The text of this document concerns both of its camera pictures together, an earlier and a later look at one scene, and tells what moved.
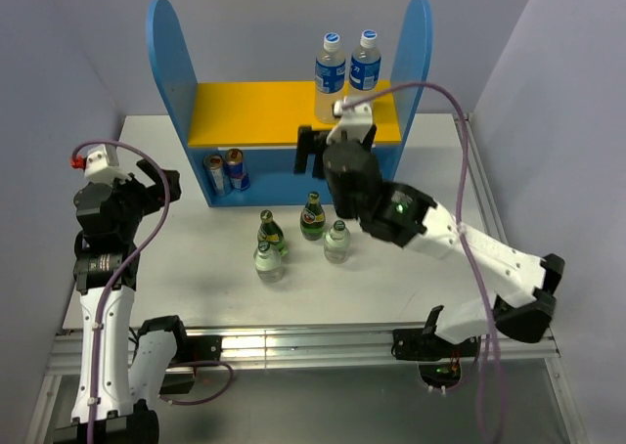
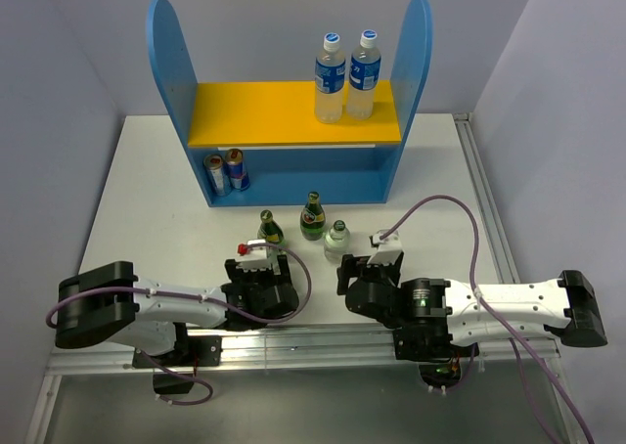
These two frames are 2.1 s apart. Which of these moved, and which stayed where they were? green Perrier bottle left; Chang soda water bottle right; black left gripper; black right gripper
Moved: black right gripper; black left gripper
Stayed: Chang soda water bottle right; green Perrier bottle left
